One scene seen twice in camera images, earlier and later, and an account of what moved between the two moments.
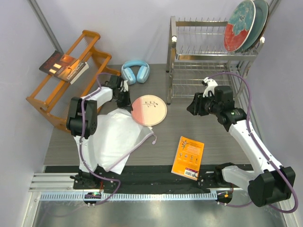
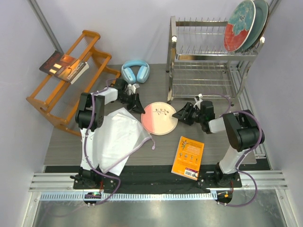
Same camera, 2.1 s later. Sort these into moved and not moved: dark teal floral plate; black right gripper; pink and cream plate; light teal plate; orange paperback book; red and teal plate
Moved: pink and cream plate; black right gripper
Not moved: orange paperback book; light teal plate; dark teal floral plate; red and teal plate
